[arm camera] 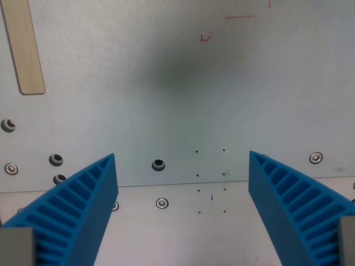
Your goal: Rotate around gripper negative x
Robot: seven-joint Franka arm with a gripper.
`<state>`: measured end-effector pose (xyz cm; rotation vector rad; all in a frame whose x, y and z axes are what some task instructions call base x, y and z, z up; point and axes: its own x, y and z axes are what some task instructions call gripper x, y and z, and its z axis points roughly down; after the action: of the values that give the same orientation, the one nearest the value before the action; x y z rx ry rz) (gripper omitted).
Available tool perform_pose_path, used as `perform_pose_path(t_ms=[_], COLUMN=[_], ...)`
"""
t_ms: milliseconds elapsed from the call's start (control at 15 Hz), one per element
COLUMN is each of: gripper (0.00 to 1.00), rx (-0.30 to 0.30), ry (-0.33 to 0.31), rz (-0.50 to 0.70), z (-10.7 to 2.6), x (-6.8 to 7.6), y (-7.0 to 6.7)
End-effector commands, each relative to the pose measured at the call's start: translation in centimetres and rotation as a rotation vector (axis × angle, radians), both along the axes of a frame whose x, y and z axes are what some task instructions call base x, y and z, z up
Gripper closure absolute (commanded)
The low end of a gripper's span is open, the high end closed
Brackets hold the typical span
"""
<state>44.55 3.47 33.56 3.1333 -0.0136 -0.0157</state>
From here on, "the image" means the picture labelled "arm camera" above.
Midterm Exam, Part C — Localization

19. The flat light wooden stick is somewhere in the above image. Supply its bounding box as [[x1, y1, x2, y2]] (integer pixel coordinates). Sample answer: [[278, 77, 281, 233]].
[[1, 0, 46, 95]]

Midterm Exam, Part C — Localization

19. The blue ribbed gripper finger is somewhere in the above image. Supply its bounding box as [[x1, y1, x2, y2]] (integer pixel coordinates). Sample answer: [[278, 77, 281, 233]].
[[0, 152, 120, 266], [248, 150, 355, 266]]

